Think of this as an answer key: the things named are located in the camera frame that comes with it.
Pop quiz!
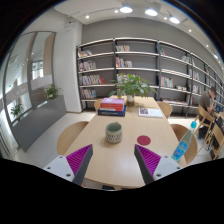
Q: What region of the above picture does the potted plant by window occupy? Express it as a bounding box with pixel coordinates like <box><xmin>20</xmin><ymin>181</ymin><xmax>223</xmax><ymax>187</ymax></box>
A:
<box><xmin>45</xmin><ymin>84</ymin><xmax>60</xmax><ymax>100</ymax></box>

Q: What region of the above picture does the open white book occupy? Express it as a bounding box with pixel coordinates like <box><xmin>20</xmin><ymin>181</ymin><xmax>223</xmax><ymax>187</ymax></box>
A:
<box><xmin>139</xmin><ymin>108</ymin><xmax>163</xmax><ymax>118</ymax></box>

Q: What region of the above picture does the grey wall bookshelf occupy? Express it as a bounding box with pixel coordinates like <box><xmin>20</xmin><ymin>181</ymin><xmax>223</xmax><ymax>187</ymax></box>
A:
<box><xmin>76</xmin><ymin>37</ymin><xmax>224</xmax><ymax>116</ymax></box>

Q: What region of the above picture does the potted plant behind glass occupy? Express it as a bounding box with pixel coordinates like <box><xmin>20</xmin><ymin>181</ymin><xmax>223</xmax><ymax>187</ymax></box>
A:
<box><xmin>11</xmin><ymin>104</ymin><xmax>23</xmax><ymax>120</ymax></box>

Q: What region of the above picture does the potted green plant on table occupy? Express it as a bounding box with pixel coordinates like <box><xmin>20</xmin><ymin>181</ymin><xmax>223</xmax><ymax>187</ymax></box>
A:
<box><xmin>109</xmin><ymin>73</ymin><xmax>157</xmax><ymax>106</ymax></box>

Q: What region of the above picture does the striped ceramic mug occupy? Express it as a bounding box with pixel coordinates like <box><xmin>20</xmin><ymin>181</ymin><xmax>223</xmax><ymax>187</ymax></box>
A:
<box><xmin>105</xmin><ymin>122</ymin><xmax>122</xmax><ymax>143</ymax></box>

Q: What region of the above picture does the wooden chair far left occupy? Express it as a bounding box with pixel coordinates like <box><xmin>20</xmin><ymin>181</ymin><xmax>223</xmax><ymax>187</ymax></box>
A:
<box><xmin>94</xmin><ymin>98</ymin><xmax>103</xmax><ymax>111</ymax></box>

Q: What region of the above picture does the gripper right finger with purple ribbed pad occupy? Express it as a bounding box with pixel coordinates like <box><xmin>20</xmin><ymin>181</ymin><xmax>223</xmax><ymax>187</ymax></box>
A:
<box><xmin>134</xmin><ymin>145</ymin><xmax>182</xmax><ymax>184</ymax></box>

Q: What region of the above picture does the clear bottle, blue cap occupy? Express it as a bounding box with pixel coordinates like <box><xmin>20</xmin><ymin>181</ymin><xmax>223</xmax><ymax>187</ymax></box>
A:
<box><xmin>171</xmin><ymin>120</ymin><xmax>198</xmax><ymax>163</ymax></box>

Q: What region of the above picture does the wooden folding chair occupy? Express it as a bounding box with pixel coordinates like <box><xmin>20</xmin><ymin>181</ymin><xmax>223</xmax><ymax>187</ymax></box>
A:
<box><xmin>195</xmin><ymin>104</ymin><xmax>216</xmax><ymax>141</ymax></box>

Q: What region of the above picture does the wooden chair near left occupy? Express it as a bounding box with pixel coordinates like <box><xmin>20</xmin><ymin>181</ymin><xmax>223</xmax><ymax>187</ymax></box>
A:
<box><xmin>57</xmin><ymin>121</ymin><xmax>88</xmax><ymax>155</ymax></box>

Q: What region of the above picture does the wooden chair near right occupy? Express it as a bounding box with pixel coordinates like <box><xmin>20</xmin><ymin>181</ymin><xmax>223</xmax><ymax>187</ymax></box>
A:
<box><xmin>170</xmin><ymin>123</ymin><xmax>199</xmax><ymax>166</ymax></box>

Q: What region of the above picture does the round red coaster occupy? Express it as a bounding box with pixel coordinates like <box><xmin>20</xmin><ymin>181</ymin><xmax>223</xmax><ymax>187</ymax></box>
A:
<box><xmin>137</xmin><ymin>135</ymin><xmax>151</xmax><ymax>146</ymax></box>

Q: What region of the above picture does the stack of red blue books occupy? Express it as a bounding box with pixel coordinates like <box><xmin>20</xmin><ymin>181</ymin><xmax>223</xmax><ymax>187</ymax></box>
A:
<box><xmin>98</xmin><ymin>98</ymin><xmax>126</xmax><ymax>116</ymax></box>

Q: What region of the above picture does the seated person in dark clothes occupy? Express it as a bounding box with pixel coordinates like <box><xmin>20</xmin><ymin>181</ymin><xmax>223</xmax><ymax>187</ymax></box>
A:
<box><xmin>199</xmin><ymin>87</ymin><xmax>217</xmax><ymax>114</ymax></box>

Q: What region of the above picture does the wooden chair far right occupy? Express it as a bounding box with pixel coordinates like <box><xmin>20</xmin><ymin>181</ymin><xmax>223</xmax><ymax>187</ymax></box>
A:
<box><xmin>157</xmin><ymin>101</ymin><xmax>172</xmax><ymax>118</ymax></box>

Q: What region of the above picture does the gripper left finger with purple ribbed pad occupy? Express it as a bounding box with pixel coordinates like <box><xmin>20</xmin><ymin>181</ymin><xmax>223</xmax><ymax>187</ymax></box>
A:
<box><xmin>44</xmin><ymin>145</ymin><xmax>93</xmax><ymax>186</ymax></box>

